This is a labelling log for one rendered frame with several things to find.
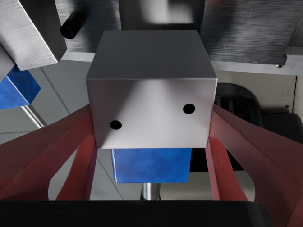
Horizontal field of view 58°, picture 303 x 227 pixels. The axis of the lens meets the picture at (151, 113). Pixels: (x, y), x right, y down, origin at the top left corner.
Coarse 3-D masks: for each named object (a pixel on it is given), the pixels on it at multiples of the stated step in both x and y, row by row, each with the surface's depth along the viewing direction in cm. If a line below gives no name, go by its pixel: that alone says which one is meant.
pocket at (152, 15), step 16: (128, 0) 20; (144, 0) 19; (160, 0) 19; (176, 0) 19; (192, 0) 19; (128, 16) 20; (144, 16) 20; (160, 16) 20; (176, 16) 20; (192, 16) 20
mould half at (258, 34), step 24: (72, 0) 17; (96, 0) 17; (216, 0) 16; (240, 0) 16; (264, 0) 16; (288, 0) 16; (96, 24) 18; (120, 24) 18; (216, 24) 17; (240, 24) 17; (264, 24) 17; (288, 24) 17; (72, 48) 20; (96, 48) 20; (216, 48) 18; (240, 48) 18; (264, 48) 18
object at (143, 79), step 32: (128, 32) 14; (160, 32) 14; (192, 32) 14; (96, 64) 11; (128, 64) 11; (160, 64) 11; (192, 64) 11; (96, 96) 11; (128, 96) 11; (160, 96) 11; (192, 96) 11; (96, 128) 12; (128, 128) 12; (160, 128) 12; (192, 128) 12; (128, 160) 14; (160, 160) 15
